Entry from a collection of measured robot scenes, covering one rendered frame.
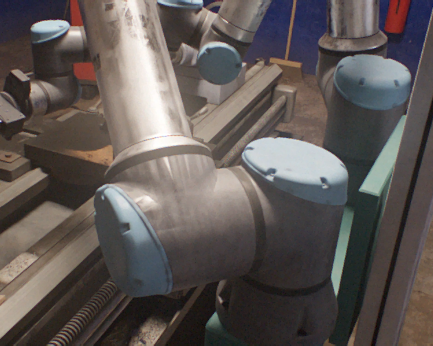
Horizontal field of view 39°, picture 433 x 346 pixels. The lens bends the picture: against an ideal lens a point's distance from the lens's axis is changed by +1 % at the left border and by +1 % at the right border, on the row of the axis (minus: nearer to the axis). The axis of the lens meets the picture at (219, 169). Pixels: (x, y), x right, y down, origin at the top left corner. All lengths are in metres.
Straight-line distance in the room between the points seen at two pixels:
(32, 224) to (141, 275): 1.32
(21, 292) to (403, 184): 0.99
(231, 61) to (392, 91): 0.32
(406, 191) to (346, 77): 0.39
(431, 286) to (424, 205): 2.33
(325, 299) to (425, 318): 2.10
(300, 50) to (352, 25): 4.52
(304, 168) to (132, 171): 0.23
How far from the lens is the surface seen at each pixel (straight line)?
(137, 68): 0.83
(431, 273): 3.30
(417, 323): 2.96
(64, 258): 1.66
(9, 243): 1.96
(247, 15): 1.20
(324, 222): 0.82
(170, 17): 1.35
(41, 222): 2.04
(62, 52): 1.53
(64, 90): 1.56
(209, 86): 2.66
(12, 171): 2.04
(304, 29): 5.81
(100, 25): 0.88
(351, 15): 1.35
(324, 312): 0.92
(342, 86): 1.23
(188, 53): 2.49
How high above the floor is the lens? 1.82
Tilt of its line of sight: 28 degrees down
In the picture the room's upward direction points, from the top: 5 degrees clockwise
